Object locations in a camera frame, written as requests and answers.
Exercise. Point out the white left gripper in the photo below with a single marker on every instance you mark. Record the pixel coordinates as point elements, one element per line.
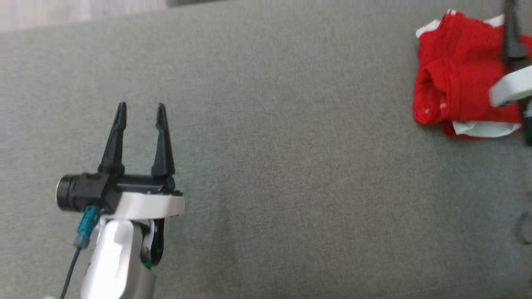
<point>149,205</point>

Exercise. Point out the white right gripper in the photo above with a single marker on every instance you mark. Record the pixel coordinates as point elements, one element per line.
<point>513,87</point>

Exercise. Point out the grey sofa seat cushion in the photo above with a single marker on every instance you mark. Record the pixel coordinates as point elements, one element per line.
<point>291,166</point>

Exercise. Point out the red white basketball jersey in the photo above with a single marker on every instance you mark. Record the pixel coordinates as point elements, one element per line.
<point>457,70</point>

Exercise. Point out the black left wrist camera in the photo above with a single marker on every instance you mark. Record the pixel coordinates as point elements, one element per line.
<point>85,191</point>

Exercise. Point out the grey sofa back cushion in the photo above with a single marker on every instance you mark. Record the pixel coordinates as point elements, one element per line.
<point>195,2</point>

